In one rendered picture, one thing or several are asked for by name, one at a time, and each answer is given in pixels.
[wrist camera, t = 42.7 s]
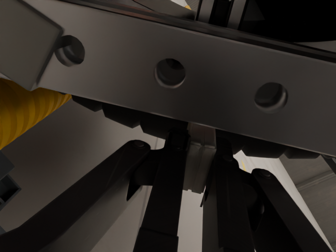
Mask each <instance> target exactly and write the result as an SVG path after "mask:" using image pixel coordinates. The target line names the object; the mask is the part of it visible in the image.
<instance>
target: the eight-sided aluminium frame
mask: <svg viewBox="0 0 336 252"><path fill-rule="evenodd" d="M172 59H174V60H177V61H179V62H180V63H181V64H178V63H175V62H174V61H173V60H172ZM0 78H3V79H7V80H11V81H14V82H15V83H17V84H18V85H20V86H21V87H23V88H24V89H26V90H27V91H33V90H35V89H37V88H39V87H41V88H45V89H49V90H53V91H58V92H62V93H66V94H70V95H74V96H79V97H83V98H87V99H91V100H96V101H100V102H104V103H108V104H113V105H117V106H121V107H125V108H130V109H134V110H138V111H142V112H146V113H151V114H155V115H159V116H163V117H168V118H172V119H176V120H180V121H185V122H189V123H193V124H197V125H202V126H206V127H210V128H214V129H218V130H223V131H227V132H231V133H235V134H240V135H244V136H248V137H252V138H257V139H261V140H265V141H269V142H274V143H278V144H282V145H286V146H290V147H295V148H299V149H303V150H307V151H312V152H316V153H320V154H324V155H329V156H333V157H336V52H333V51H328V50H324V49H320V48H315V47H311V46H306V45H302V44H297V43H293V42H289V41H284V40H280V39H275V38H271V37H266V36H262V35H258V34H253V33H249V32H244V31H240V30H236V29H231V28H227V27H222V26H218V25H213V24H209V23H205V22H200V21H196V20H191V19H187V18H182V17H178V16H174V15H169V14H165V13H160V12H156V11H151V10H147V9H143V8H138V7H134V6H129V5H125V4H120V3H116V2H112V1H107V0H0Z"/></svg>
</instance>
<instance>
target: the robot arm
mask: <svg viewBox="0 0 336 252"><path fill-rule="evenodd" d="M143 186H152V189H151V193H150V196H149V200H148V203H147V207H146V210H145V213H144V217H143V220H142V224H141V227H140V228H139V231H138V235H137V238H136V241H135V245H134V248H133V252H178V243H179V236H177V234H178V226H179V218H180V210H181V202H182V194H183V190H185V191H188V190H191V192H193V193H197V194H201V193H204V194H203V198H202V201H201V204H200V207H201V208H202V206H203V214H202V252H255V251H256V252H332V250H331V249H330V248H329V246H328V245H327V244H326V242H325V241H324V240H323V238H322V237H321V236H320V234H319V233H318V232H317V231H316V229H315V228H314V227H313V225H312V224H311V223H310V221H309V220H308V219H307V217H306V216H305V215H304V213H303V212H302V211H301V209H300V208H299V207H298V205H297V204H296V203H295V201H294V200H293V199H292V197H291V196H290V195H289V193H288V192H287V191H286V189H285V188H284V187H283V185H282V184H281V183H280V181H279V180H278V179H277V177H276V176H275V175H274V174H273V173H271V172H269V171H268V170H266V169H262V168H254V169H253V170H252V172H251V173H249V172H247V171H244V170H242V169H241V168H240V167H239V163H238V161H237V160H236V159H235V158H234V157H233V151H232V145H231V142H230V141H229V140H228V139H227V138H223V137H219V136H216V129H215V128H212V127H207V126H203V125H199V124H195V123H190V122H189V123H188V125H187V129H183V128H178V127H172V128H170V129H169V131H168V132H167V135H166V139H165V143H164V147H163V148H161V149H151V146H150V145H149V144H148V143H147V142H145V141H142V140H137V139H135V140H130V141H128V142H127V143H125V144H124V145H123V146H121V147H120V148H119V149H118V150H116V151H115V152H114V153H113V154H111V155H110V156H109V157H107V158H106V159H105V160H104V161H102V162H101V163H100V164H98V165H97V166H96V167H95V168H93V169H92V170H91V171H90V172H88V173H87V174H86V175H84V176H83V177H82V178H81V179H79V180H78V181H77V182H75V183H74V184H73V185H72V186H70V187H69V188H68V189H67V190H65V191H64V192H63V193H61V194H60V195H59V196H58V197H56V198H55V199H54V200H52V201H51V202H50V203H49V204H47V205H46V206H45V207H44V208H42V209H41V210H40V211H38V212H37V213H36V214H35V215H33V216H32V217H31V218H30V219H28V220H27V221H26V222H24V223H23V224H22V225H21V226H19V227H17V228H15V229H13V230H10V231H8V232H6V233H3V234H1V235H0V252H90V251H91V250H92V249H93V248H94V247H95V246H96V244H97V243H98V242H99V241H100V240H101V238H102V237H103V236H104V235H105V234H106V232H107V231H108V230H109V229H110V228H111V226H112V225H113V224H114V223H115V222H116V220H117V219H118V218H119V217H120V216H121V214H122V213H123V212H124V211H125V210H126V208H127V207H128V206H129V205H130V204H131V202H132V201H133V200H134V199H135V198H136V196H137V195H138V194H139V193H140V192H141V190H142V188H143ZM204 189H205V191H204Z"/></svg>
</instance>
